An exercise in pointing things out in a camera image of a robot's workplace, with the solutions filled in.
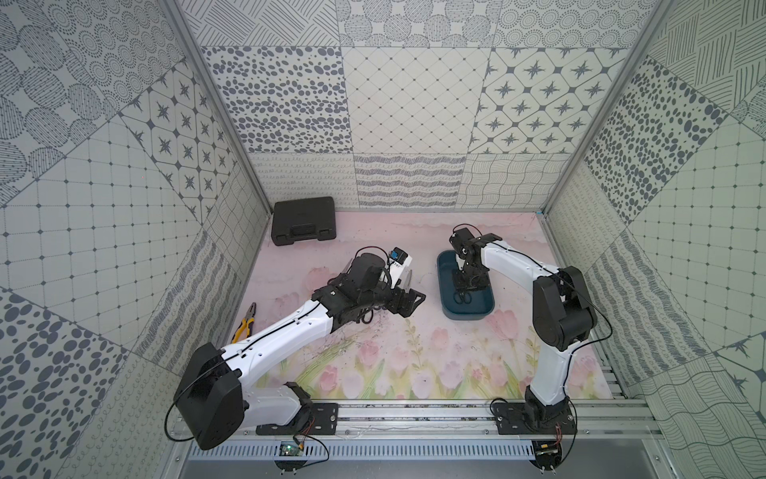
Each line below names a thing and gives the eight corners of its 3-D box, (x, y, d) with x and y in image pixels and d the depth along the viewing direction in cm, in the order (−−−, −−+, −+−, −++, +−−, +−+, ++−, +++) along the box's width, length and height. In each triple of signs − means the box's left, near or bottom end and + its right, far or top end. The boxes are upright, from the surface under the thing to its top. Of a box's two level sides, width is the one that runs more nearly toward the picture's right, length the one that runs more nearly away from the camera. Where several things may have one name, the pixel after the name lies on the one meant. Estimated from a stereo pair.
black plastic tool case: (273, 248, 112) (268, 238, 107) (279, 212, 124) (274, 201, 120) (335, 242, 114) (332, 231, 109) (334, 206, 127) (332, 195, 122)
